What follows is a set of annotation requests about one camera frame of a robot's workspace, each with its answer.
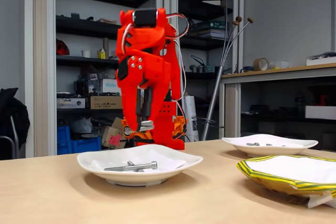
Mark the dark grey cup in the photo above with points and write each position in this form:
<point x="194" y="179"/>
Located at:
<point x="75" y="16"/>

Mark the long brown cardboard box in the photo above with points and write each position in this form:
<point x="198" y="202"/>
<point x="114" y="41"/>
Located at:
<point x="105" y="102"/>

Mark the red plastic part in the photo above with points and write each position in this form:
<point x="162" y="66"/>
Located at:
<point x="323" y="100"/>

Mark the white cup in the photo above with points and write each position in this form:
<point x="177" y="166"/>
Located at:
<point x="86" y="53"/>

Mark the white printed carton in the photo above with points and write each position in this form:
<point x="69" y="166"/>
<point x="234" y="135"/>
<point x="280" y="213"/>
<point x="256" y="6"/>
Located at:
<point x="193" y="108"/>

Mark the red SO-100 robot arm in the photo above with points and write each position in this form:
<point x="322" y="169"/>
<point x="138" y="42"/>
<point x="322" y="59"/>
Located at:
<point x="147" y="35"/>

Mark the small blue plastic crate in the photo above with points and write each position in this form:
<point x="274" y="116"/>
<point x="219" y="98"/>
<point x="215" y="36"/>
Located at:
<point x="63" y="133"/>

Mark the brown cardboard tube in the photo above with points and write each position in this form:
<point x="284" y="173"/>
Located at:
<point x="105" y="44"/>

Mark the white Weller box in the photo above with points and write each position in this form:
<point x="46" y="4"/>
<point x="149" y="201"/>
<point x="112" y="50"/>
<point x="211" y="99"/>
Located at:
<point x="109" y="85"/>

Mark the yellow green striped paper plate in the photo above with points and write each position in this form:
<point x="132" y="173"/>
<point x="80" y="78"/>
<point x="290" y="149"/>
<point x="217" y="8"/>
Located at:
<point x="262" y="179"/>

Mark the brown packing tape roll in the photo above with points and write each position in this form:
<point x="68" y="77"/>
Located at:
<point x="258" y="64"/>

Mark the grey metal chair frame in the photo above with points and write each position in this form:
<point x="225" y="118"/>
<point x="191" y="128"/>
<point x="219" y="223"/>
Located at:
<point x="14" y="129"/>

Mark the red gripper with motor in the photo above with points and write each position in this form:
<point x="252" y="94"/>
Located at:
<point x="150" y="70"/>

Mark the small white box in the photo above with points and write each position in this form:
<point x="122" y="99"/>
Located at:
<point x="282" y="64"/>

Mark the black flexible tripod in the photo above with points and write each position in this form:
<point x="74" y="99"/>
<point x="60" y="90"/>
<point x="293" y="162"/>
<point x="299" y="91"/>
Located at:
<point x="194" y="28"/>

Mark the white tray with clutter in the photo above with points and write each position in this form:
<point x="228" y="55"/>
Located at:
<point x="321" y="61"/>

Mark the stack of papers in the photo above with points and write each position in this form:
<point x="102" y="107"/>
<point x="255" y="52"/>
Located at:
<point x="212" y="33"/>

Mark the black jacket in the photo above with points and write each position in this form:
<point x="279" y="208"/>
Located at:
<point x="15" y="113"/>

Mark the white square ceramic plate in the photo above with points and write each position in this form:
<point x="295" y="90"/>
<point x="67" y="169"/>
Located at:
<point x="236" y="144"/>
<point x="118" y="175"/>

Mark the white flat storage box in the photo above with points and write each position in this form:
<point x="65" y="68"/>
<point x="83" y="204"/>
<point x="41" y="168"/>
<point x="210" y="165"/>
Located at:
<point x="320" y="112"/>

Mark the small wooden board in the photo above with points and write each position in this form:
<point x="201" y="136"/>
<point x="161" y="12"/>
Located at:
<point x="106" y="21"/>

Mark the white plastic bag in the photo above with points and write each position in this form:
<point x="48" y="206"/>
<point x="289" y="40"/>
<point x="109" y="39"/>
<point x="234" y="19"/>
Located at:
<point x="109" y="74"/>

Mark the orange printed table clamp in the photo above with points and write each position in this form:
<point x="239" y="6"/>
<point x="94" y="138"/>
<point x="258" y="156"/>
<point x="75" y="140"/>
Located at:
<point x="144" y="136"/>
<point x="179" y="124"/>

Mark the large blue plastic crate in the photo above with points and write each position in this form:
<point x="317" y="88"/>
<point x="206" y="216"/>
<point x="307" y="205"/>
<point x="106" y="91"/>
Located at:
<point x="84" y="146"/>

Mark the red black helmet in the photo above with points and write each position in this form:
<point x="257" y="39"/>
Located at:
<point x="62" y="48"/>

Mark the dark green box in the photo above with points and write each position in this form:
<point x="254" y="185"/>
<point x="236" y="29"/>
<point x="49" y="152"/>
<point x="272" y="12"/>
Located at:
<point x="216" y="25"/>

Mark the flat white printed box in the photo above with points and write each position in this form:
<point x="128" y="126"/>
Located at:
<point x="71" y="103"/>

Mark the small yellow box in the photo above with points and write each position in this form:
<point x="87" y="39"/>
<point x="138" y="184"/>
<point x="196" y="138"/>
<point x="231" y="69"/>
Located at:
<point x="101" y="54"/>

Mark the metal coat stand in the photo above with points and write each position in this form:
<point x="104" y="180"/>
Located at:
<point x="210" y="116"/>

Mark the low grey wood-topped sideboard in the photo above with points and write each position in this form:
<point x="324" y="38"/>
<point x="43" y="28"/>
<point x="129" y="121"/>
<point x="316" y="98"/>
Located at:
<point x="315" y="73"/>

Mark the cardboard carton with pink label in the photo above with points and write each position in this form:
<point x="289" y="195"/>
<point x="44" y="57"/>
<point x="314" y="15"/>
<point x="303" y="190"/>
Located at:
<point x="113" y="137"/>

